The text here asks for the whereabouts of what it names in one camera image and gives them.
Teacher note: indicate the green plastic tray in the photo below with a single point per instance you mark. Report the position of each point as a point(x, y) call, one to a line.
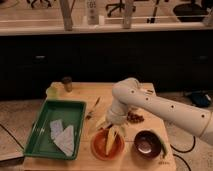
point(39, 142)

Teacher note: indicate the green chili pepper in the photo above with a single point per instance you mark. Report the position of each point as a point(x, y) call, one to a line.
point(163, 146)

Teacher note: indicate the yellow-green cup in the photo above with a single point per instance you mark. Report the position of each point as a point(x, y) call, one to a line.
point(51, 93)

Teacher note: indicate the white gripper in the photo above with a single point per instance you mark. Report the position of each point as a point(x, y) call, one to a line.
point(115, 118)

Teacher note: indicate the dark teal bag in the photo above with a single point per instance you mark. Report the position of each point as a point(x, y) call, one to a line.
point(199, 99)

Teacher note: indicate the brown pepper shaker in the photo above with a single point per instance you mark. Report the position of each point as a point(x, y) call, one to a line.
point(67, 82)

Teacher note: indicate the light blue cloth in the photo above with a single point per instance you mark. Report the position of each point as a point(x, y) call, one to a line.
point(63, 138)

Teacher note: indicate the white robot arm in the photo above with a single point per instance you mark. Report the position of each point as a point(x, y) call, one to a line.
point(127, 93)

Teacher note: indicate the yellow banana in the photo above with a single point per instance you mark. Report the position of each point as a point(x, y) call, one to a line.
point(112, 133)

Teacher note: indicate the dark brown bowl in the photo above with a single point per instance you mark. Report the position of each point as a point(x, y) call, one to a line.
point(147, 144)

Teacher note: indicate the brown grapes bunch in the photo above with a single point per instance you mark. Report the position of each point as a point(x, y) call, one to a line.
point(134, 118)

